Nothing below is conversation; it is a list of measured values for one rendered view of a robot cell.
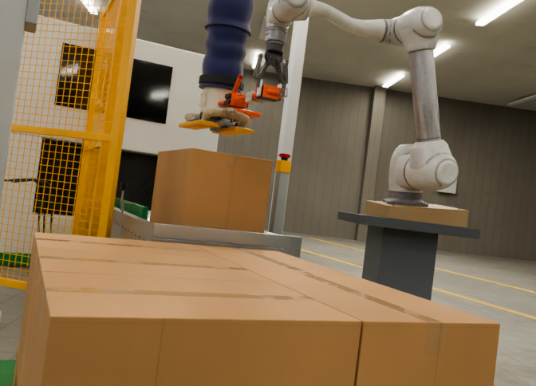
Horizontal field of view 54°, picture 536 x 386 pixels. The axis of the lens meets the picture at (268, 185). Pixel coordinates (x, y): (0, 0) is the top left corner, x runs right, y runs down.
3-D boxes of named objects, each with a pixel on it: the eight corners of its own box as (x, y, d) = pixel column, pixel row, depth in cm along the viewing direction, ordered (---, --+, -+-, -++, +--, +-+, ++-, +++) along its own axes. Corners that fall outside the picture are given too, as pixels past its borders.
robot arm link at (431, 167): (436, 187, 235) (467, 190, 214) (404, 192, 231) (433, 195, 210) (421, 13, 229) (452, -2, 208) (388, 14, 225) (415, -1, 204)
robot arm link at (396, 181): (411, 191, 253) (415, 146, 252) (433, 194, 235) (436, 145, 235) (381, 190, 248) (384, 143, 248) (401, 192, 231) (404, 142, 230)
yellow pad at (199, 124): (178, 127, 280) (179, 117, 280) (195, 130, 284) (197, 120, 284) (198, 124, 249) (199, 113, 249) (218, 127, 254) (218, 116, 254)
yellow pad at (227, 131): (211, 132, 288) (212, 124, 288) (228, 135, 292) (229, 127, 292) (234, 130, 257) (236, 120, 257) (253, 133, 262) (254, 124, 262)
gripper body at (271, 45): (280, 48, 223) (277, 69, 223) (262, 43, 220) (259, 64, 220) (288, 44, 217) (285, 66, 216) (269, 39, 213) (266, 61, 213)
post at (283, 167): (254, 330, 305) (276, 159, 308) (266, 330, 308) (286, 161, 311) (259, 333, 299) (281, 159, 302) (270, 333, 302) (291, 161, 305)
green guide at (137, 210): (92, 202, 429) (93, 192, 429) (104, 204, 433) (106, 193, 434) (127, 221, 284) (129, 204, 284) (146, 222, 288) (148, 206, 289)
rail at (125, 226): (84, 221, 427) (88, 198, 428) (92, 221, 429) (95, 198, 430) (145, 271, 218) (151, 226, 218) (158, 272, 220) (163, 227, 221)
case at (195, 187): (148, 224, 283) (158, 151, 284) (218, 230, 301) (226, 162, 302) (180, 238, 229) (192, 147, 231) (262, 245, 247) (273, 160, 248)
